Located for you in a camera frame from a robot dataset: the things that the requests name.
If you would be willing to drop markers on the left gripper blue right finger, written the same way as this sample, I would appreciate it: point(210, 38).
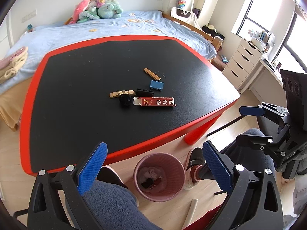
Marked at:
point(220, 166)

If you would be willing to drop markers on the folded towels stack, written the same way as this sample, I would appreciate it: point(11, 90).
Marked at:
point(13, 63)

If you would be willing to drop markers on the white wooden bar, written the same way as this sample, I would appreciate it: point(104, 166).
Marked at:
point(190, 214)

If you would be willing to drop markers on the pink trash bin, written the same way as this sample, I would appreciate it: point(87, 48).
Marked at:
point(159, 177)

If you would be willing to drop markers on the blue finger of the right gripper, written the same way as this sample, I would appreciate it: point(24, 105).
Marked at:
point(254, 142)
point(251, 111)

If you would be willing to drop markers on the tan wooden clip piece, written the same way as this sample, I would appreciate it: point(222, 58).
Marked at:
point(119, 93)

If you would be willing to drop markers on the white desk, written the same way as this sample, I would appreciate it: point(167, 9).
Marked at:
point(267, 85)

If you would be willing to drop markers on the red snack box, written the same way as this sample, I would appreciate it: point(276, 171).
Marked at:
point(154, 101)

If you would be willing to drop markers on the red black table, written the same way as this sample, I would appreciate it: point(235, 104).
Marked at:
point(68, 111)

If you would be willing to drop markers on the pink plush toy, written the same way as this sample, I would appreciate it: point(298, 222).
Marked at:
point(81, 7)

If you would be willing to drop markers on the wooden stick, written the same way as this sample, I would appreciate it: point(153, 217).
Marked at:
point(152, 74)

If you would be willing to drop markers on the bed with blue sheet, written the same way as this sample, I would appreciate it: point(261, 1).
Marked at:
point(47, 38)

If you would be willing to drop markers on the white tote bag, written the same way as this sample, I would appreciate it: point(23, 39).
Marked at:
point(182, 15)

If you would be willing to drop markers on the black plastic bracket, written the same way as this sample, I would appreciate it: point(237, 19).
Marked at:
point(144, 93)

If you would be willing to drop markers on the white drawer cabinet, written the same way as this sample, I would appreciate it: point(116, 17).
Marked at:
point(242, 63)

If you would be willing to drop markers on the black and white shoe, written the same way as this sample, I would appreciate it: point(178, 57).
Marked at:
point(194, 161)

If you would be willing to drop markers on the blue plastic block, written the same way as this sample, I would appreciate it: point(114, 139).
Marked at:
point(156, 85)

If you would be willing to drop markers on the striped green plush toy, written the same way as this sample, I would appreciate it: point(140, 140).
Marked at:
point(88, 14)

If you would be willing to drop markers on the blue trouser leg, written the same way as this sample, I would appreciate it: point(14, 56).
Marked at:
point(115, 207)

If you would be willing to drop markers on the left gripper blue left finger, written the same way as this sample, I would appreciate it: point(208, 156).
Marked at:
point(91, 167)

